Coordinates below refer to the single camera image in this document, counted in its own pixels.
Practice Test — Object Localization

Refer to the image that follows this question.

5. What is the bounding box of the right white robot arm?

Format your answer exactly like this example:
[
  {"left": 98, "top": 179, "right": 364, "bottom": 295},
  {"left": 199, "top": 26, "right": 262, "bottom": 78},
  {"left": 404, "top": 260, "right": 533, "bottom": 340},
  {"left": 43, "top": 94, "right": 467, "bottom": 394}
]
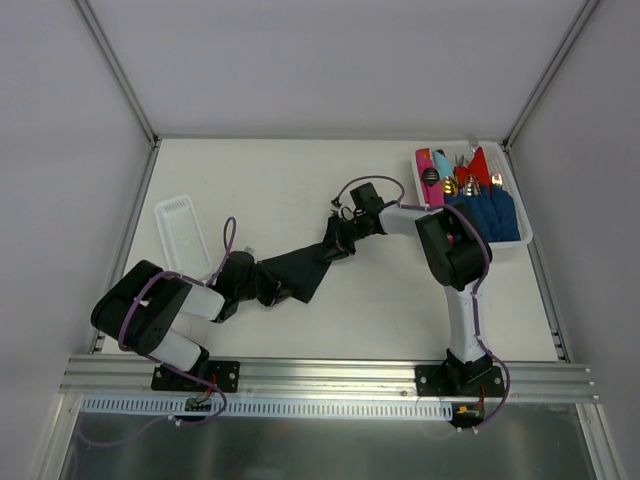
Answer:
[{"left": 323, "top": 183, "right": 493, "bottom": 396}]

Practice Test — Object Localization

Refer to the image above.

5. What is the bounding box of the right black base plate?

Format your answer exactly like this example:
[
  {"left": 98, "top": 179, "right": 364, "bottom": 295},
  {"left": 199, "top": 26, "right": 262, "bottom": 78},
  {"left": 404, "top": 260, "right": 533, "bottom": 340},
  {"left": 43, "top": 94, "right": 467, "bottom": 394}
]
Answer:
[{"left": 414, "top": 364, "right": 506, "bottom": 398}]

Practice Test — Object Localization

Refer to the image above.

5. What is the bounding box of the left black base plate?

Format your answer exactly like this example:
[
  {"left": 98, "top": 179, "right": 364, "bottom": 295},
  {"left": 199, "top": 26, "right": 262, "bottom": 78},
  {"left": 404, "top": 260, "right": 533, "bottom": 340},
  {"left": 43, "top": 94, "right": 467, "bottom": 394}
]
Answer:
[{"left": 151, "top": 358, "right": 240, "bottom": 393}]

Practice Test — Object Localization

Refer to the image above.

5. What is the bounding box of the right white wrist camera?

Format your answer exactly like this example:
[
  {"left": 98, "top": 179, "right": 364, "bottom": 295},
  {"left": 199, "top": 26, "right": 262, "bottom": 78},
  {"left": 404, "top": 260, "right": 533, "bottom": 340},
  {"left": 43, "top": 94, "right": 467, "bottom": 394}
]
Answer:
[{"left": 330, "top": 197, "right": 354, "bottom": 219}]

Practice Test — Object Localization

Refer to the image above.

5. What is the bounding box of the pink rolled napkin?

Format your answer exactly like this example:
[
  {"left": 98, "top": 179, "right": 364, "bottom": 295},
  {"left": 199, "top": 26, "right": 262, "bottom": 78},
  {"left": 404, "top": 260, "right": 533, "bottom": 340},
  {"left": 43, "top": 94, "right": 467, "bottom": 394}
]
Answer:
[{"left": 414, "top": 148, "right": 445, "bottom": 207}]

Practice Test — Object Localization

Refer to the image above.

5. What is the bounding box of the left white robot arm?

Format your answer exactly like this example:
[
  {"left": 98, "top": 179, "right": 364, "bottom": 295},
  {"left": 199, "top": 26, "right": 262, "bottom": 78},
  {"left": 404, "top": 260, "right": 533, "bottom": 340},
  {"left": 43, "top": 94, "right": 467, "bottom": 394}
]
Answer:
[{"left": 91, "top": 251, "right": 296, "bottom": 390}]

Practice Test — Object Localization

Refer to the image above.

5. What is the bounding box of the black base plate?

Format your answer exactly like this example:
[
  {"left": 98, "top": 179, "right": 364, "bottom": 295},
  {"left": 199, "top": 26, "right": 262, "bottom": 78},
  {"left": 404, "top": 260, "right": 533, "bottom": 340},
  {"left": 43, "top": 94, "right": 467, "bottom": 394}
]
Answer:
[
  {"left": 414, "top": 364, "right": 506, "bottom": 398},
  {"left": 151, "top": 358, "right": 240, "bottom": 393}
]

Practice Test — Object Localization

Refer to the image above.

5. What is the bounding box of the small white utensil tray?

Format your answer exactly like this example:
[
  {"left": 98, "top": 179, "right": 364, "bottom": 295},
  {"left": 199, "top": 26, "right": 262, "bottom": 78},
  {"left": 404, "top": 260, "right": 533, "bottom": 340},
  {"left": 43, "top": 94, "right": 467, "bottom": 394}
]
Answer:
[{"left": 154, "top": 195, "right": 213, "bottom": 280}]

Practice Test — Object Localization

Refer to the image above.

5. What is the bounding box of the cyan rolled napkin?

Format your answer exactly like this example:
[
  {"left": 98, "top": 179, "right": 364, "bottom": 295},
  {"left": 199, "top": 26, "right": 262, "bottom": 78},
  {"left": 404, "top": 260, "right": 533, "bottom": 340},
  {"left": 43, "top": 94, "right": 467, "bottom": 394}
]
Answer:
[{"left": 432, "top": 149, "right": 454, "bottom": 181}]

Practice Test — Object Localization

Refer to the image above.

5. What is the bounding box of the aluminium mounting rail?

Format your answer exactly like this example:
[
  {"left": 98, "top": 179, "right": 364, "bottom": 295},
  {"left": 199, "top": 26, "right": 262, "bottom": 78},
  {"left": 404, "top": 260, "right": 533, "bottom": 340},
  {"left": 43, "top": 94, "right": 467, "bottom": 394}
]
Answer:
[{"left": 59, "top": 354, "right": 601, "bottom": 404}]

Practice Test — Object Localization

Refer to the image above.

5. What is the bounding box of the white slotted cable duct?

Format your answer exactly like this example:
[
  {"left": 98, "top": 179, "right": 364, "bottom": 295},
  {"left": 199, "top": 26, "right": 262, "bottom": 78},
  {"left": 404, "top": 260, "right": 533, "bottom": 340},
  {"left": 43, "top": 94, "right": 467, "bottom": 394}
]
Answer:
[{"left": 81, "top": 395, "right": 453, "bottom": 422}]

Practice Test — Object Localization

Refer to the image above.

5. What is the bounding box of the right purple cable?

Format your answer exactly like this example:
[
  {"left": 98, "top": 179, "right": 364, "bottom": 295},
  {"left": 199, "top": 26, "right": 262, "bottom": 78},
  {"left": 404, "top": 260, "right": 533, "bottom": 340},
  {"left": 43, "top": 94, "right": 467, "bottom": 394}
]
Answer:
[{"left": 332, "top": 173, "right": 511, "bottom": 435}]

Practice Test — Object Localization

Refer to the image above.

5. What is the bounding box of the red rolled napkin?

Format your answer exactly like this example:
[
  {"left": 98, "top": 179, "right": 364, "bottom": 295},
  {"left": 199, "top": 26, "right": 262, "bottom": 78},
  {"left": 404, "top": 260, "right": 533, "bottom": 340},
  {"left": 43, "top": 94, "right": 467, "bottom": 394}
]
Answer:
[{"left": 454, "top": 147, "right": 491, "bottom": 187}]

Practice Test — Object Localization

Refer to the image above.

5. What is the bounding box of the large white basket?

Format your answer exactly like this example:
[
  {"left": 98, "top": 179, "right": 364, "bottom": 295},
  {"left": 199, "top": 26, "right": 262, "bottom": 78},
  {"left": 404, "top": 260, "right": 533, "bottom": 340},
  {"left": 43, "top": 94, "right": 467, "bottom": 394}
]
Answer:
[{"left": 410, "top": 141, "right": 533, "bottom": 250}]

